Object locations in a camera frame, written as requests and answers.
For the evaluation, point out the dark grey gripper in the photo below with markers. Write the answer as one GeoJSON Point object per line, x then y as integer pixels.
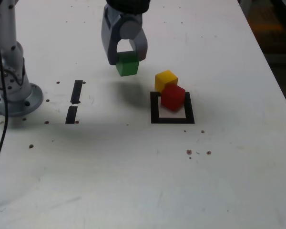
{"type": "Point", "coordinates": [132, 17]}

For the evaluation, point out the green cube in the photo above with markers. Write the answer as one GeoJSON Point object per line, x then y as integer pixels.
{"type": "Point", "coordinates": [127, 67]}

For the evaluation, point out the yellow cube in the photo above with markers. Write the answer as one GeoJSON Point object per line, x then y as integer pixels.
{"type": "Point", "coordinates": [165, 77]}

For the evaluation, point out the red cube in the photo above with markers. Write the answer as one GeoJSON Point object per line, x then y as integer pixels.
{"type": "Point", "coordinates": [172, 96]}

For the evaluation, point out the black tape square outline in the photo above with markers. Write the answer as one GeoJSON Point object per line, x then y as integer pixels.
{"type": "Point", "coordinates": [155, 112]}

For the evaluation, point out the black tape strip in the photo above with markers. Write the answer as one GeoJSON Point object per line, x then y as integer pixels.
{"type": "Point", "coordinates": [76, 91]}

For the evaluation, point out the grey metal beam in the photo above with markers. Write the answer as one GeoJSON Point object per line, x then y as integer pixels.
{"type": "Point", "coordinates": [280, 58]}

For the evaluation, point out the grey metal post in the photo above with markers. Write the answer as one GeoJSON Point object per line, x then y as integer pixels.
{"type": "Point", "coordinates": [244, 6]}

